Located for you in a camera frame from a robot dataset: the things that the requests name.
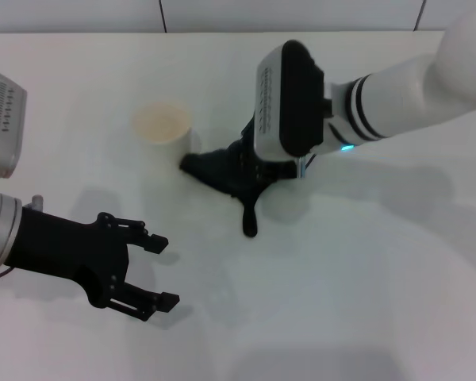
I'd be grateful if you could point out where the white paper cup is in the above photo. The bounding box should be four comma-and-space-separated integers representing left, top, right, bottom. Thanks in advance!
131, 101, 193, 156

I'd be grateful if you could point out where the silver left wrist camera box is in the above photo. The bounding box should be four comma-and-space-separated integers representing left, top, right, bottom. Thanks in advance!
0, 66, 28, 179

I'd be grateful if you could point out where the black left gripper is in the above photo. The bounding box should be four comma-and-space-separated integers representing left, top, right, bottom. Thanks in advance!
3, 206, 182, 322

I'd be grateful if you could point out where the dark rag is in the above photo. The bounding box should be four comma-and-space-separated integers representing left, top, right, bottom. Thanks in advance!
180, 147, 298, 239

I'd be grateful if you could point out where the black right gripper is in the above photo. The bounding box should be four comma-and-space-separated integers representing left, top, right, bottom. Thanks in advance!
236, 117, 298, 183

